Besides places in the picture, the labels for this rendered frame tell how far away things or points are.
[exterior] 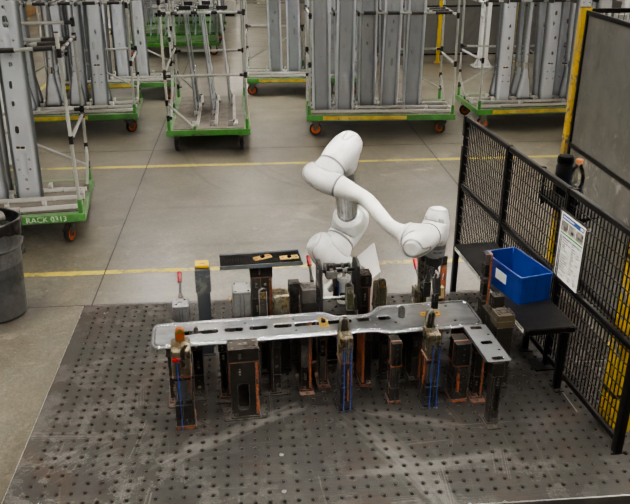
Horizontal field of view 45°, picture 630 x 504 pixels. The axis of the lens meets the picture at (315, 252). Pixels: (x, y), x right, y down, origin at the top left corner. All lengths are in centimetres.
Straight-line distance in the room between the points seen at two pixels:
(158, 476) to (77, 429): 46
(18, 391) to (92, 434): 173
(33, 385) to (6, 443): 55
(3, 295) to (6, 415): 115
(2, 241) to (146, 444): 263
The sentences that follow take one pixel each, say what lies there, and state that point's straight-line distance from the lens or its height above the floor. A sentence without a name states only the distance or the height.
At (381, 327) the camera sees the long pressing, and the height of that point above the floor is 100.
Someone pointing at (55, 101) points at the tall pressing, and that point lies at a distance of 1059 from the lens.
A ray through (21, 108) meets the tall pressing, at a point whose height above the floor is 109.
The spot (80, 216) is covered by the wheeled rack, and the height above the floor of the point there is 25.
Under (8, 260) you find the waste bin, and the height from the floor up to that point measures 45.
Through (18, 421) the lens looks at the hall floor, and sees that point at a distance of 460.
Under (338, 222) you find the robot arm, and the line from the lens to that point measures 377.
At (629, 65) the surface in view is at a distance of 509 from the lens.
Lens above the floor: 255
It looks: 24 degrees down
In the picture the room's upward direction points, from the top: straight up
